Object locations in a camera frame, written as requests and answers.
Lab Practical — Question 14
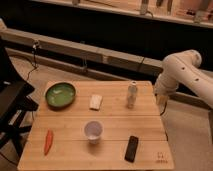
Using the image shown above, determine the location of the black cable on floor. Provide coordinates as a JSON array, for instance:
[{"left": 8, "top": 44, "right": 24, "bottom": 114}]
[{"left": 25, "top": 40, "right": 42, "bottom": 83}]

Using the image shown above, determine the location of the clear plastic bottle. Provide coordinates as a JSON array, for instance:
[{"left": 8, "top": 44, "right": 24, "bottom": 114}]
[{"left": 127, "top": 81, "right": 138, "bottom": 108}]

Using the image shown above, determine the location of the orange carrot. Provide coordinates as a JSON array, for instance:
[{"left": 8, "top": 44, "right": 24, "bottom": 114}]
[{"left": 44, "top": 130, "right": 54, "bottom": 155}]

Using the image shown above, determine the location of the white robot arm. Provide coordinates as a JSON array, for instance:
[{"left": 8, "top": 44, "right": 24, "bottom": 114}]
[{"left": 154, "top": 50, "right": 213, "bottom": 109}]

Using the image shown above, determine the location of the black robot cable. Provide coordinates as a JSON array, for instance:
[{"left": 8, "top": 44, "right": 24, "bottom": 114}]
[{"left": 159, "top": 99, "right": 169, "bottom": 117}]

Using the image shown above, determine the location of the white sponge block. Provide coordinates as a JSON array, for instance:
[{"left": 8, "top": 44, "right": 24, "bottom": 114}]
[{"left": 89, "top": 95, "right": 103, "bottom": 110}]

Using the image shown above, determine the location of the black remote control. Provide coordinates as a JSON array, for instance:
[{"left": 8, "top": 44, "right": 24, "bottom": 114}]
[{"left": 125, "top": 136, "right": 139, "bottom": 162}]

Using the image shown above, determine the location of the green bowl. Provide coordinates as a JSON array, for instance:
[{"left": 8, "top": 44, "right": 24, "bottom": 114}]
[{"left": 45, "top": 82, "right": 76, "bottom": 108}]

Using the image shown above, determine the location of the black chair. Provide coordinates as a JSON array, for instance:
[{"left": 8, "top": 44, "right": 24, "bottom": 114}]
[{"left": 0, "top": 37, "right": 38, "bottom": 156}]

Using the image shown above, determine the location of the white paper cup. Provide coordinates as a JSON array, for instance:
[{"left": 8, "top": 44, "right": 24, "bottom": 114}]
[{"left": 84, "top": 121, "right": 103, "bottom": 144}]

